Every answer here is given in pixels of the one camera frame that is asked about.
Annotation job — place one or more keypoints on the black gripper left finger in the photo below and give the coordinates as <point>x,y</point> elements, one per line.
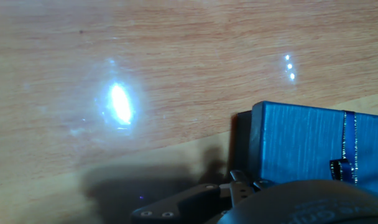
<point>189,202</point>

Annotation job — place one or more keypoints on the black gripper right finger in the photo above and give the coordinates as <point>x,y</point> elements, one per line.
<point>251,186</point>

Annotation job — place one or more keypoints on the blue ribboned casing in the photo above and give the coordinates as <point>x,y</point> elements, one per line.
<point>301,140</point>

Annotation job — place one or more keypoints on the glossy wooden board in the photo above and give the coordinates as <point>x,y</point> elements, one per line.
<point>83,46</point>

